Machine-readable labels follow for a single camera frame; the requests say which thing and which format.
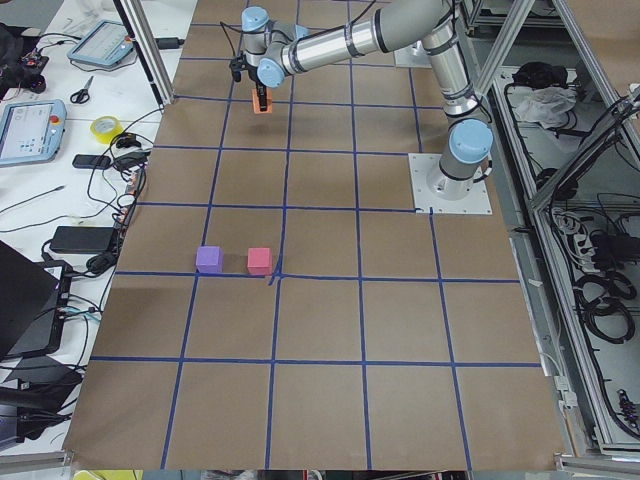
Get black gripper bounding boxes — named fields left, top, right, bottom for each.
left=247, top=62, right=268, bottom=111

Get orange foam cube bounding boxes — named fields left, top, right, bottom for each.
left=252, top=89, right=273, bottom=115

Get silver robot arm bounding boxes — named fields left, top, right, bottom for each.
left=229, top=1, right=494, bottom=200

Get black power adapter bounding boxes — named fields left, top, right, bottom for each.
left=155, top=37, right=185, bottom=50

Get blue teach pendant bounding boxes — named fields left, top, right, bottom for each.
left=1, top=99, right=67, bottom=167
left=67, top=20, right=134, bottom=70

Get yellow tape roll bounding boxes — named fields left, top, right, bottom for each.
left=90, top=115, right=124, bottom=145

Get pink foam cube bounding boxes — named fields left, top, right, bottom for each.
left=247, top=247, right=273, bottom=276

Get purple foam cube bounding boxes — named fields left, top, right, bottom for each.
left=196, top=245, right=224, bottom=274

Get black phone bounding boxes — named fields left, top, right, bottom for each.
left=72, top=154, right=112, bottom=170

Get black power brick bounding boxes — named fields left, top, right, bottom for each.
left=50, top=226, right=115, bottom=254

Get black laptop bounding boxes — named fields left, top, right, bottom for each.
left=1, top=243, right=71, bottom=360

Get aluminium frame post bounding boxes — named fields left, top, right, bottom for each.
left=113, top=0, right=174, bottom=107

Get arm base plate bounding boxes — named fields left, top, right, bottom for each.
left=394, top=40, right=431, bottom=69
left=408, top=153, right=492, bottom=215

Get black handled scissors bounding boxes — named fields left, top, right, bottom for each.
left=69, top=76, right=94, bottom=105

